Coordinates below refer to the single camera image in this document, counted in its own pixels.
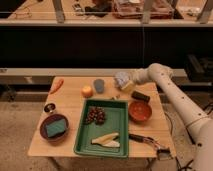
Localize grey-white towel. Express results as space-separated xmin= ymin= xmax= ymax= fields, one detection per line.
xmin=114 ymin=72 xmax=130 ymax=89

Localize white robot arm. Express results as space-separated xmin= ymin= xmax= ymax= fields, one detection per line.
xmin=121 ymin=63 xmax=213 ymax=171

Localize grey plastic cup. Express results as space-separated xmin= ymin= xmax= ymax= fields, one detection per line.
xmin=93 ymin=79 xmax=105 ymax=94

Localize black rectangular block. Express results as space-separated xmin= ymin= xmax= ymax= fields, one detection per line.
xmin=131 ymin=91 xmax=150 ymax=102

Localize small object near tray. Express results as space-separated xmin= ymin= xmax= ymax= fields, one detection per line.
xmin=111 ymin=95 xmax=120 ymax=100

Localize orange-red bowl right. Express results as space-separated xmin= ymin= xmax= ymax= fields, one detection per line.
xmin=128 ymin=101 xmax=152 ymax=122

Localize green plastic tray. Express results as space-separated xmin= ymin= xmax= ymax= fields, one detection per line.
xmin=74 ymin=99 xmax=129 ymax=158

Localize bunch of dark grapes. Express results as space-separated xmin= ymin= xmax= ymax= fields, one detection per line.
xmin=85 ymin=107 xmax=106 ymax=125

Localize orange-yellow apple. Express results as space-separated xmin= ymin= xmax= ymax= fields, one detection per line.
xmin=81 ymin=86 xmax=93 ymax=98

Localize wooden table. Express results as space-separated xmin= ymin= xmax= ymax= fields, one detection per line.
xmin=28 ymin=77 xmax=176 ymax=159

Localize peeled banana pieces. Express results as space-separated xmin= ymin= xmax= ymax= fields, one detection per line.
xmin=91 ymin=132 xmax=120 ymax=148

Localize orange carrot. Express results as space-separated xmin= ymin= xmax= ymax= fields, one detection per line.
xmin=49 ymin=79 xmax=64 ymax=94

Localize small metal tin can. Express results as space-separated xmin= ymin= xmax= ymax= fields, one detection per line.
xmin=44 ymin=103 xmax=56 ymax=114

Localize dark red bowl left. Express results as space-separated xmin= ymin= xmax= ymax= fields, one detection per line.
xmin=40 ymin=114 xmax=69 ymax=142

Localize teal green sponge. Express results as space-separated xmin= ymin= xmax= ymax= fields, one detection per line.
xmin=46 ymin=119 xmax=66 ymax=137

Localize black-handled brush tool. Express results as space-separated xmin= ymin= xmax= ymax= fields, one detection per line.
xmin=129 ymin=134 xmax=172 ymax=160

